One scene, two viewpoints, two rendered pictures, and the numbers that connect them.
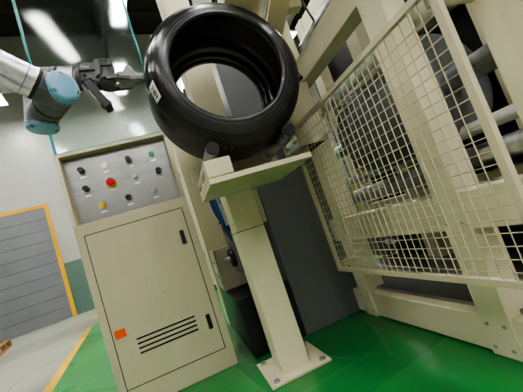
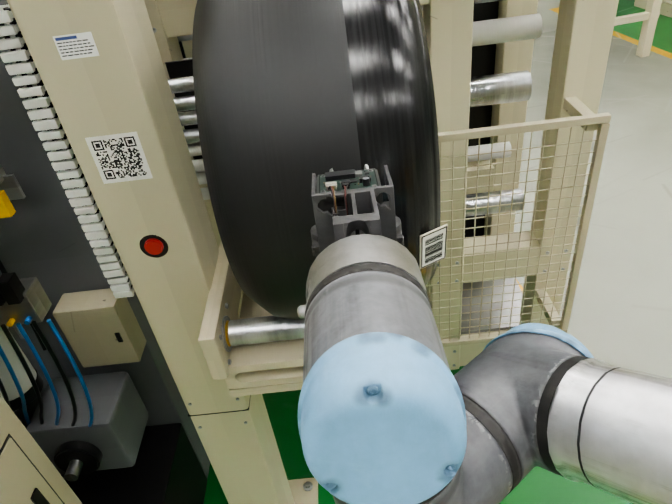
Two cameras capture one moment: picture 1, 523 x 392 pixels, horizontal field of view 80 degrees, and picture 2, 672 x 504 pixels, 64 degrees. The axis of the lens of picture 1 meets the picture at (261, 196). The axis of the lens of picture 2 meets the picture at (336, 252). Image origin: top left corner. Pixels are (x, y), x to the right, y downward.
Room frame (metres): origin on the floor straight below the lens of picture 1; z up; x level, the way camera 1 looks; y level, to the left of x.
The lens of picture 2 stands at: (0.89, 0.77, 1.55)
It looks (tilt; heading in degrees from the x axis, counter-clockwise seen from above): 37 degrees down; 289
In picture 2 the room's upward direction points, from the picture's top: 8 degrees counter-clockwise
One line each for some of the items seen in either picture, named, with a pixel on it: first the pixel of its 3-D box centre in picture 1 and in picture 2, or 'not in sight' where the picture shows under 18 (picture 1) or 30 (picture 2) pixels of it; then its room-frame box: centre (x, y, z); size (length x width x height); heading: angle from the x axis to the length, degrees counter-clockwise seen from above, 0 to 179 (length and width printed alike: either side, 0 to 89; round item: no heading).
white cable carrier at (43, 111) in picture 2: not in sight; (79, 171); (1.50, 0.16, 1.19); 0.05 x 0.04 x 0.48; 107
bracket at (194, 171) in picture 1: (235, 166); (229, 282); (1.36, 0.07, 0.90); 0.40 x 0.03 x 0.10; 107
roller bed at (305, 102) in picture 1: (296, 121); (215, 131); (1.51, -0.28, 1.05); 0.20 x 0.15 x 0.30; 17
